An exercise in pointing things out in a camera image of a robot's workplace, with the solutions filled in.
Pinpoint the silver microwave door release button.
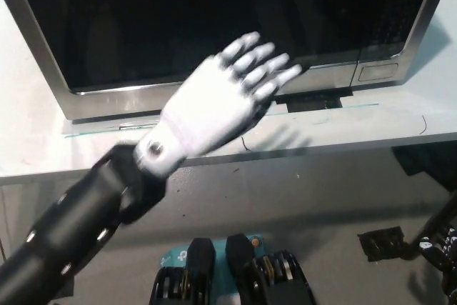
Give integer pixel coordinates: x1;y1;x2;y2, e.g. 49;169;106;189
357;63;399;83

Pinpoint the stainless steel microwave body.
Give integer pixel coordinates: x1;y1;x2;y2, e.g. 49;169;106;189
35;0;455;98

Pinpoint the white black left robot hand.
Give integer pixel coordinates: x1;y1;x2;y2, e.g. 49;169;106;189
135;31;304;179

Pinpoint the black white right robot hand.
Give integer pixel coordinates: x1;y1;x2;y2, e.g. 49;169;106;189
419;224;457;305

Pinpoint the black tape patch on floor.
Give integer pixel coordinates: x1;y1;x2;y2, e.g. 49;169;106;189
357;226;406;263

